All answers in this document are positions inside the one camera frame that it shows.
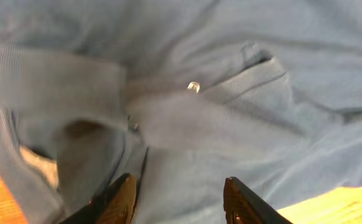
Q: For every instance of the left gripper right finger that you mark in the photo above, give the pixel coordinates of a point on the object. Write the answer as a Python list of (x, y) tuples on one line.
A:
[(243, 206)]

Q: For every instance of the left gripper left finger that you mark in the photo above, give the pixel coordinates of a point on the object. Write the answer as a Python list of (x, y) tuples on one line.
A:
[(115, 205)]

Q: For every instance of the dark blue t-shirt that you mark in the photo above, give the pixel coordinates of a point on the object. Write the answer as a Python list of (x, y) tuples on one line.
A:
[(181, 95)]

